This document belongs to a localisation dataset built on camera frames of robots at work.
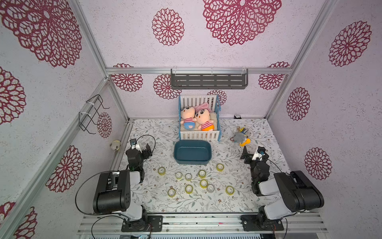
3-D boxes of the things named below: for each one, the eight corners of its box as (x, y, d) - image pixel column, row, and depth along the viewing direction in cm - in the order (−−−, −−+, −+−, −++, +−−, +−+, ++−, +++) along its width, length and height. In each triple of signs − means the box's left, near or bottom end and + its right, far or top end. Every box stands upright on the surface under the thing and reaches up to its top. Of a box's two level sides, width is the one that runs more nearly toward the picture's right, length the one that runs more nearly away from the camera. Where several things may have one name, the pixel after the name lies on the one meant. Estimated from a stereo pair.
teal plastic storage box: (173, 164, 97) (172, 160, 93) (175, 141, 109) (174, 137, 105) (212, 164, 97) (213, 160, 93) (209, 141, 109) (210, 137, 105)
